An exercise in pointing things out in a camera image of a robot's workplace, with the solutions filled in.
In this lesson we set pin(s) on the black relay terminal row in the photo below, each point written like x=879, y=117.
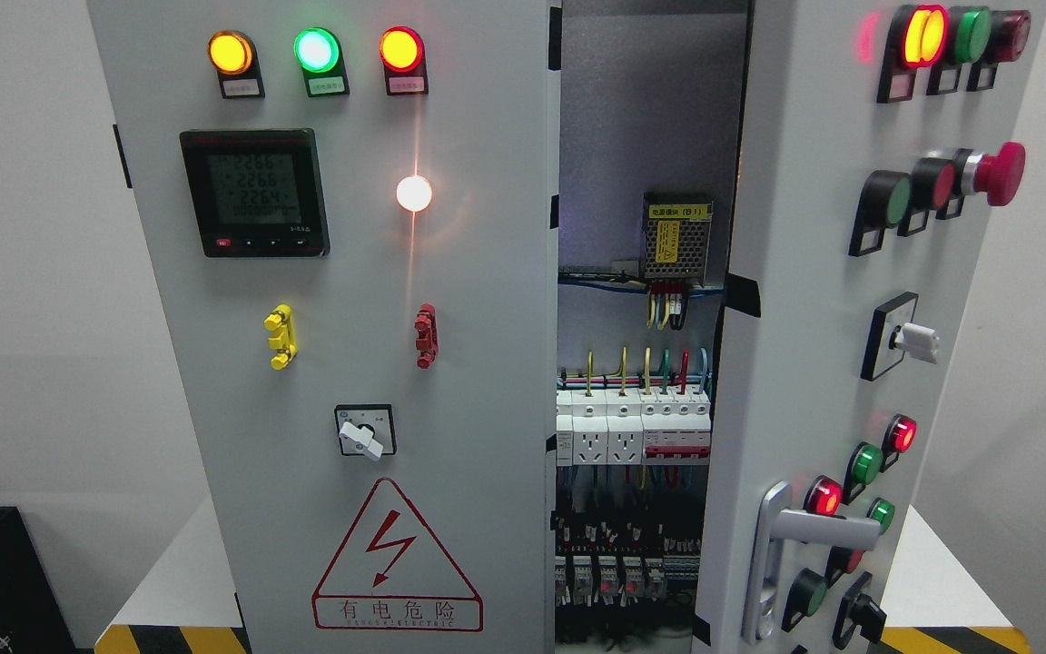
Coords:
x=612, y=562

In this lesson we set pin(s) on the grey cabinet door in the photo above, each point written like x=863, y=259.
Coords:
x=852, y=113
x=472, y=430

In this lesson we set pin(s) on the red emergency stop button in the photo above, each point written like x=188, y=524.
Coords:
x=997, y=175

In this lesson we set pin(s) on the red electric hazard sticker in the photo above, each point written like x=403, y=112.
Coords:
x=391, y=572

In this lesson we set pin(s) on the red indicator light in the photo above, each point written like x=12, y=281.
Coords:
x=402, y=54

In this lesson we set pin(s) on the red terminal connector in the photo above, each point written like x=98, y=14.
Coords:
x=427, y=335

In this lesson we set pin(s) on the yellow indicator light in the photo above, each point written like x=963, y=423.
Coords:
x=236, y=63

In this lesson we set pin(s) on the black digital power meter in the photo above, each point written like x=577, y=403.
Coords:
x=256, y=193

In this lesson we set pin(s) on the perforated metal power supply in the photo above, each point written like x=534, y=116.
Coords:
x=676, y=230

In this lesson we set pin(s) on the white selector switch right door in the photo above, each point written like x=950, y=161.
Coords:
x=893, y=334

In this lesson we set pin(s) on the white glowing indicator light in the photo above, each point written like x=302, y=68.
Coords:
x=414, y=193

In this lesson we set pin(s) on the white red circuit breaker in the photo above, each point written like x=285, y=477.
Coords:
x=677, y=427

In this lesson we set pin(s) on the green indicator light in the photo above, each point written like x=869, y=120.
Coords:
x=319, y=54

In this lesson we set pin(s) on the white rotary selector switch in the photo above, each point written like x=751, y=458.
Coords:
x=366, y=430

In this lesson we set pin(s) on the yellow terminal connector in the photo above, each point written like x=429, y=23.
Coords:
x=279, y=324

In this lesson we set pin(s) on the white socket modules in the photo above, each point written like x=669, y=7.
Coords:
x=602, y=427

